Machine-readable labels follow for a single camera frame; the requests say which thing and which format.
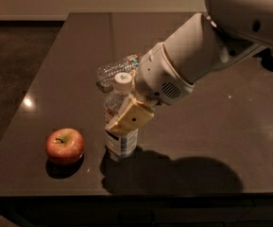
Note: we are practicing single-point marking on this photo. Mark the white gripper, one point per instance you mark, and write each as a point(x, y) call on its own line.
point(156, 75)

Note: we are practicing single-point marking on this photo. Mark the blue labelled plastic water bottle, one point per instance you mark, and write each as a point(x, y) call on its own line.
point(121, 141)

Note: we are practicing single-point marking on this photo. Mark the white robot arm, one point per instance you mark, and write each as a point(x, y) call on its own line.
point(230, 31)

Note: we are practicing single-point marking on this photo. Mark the clear plastic bottle lying down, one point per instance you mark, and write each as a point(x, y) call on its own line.
point(106, 73)

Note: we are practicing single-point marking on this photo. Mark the red apple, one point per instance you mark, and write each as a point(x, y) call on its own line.
point(64, 147)

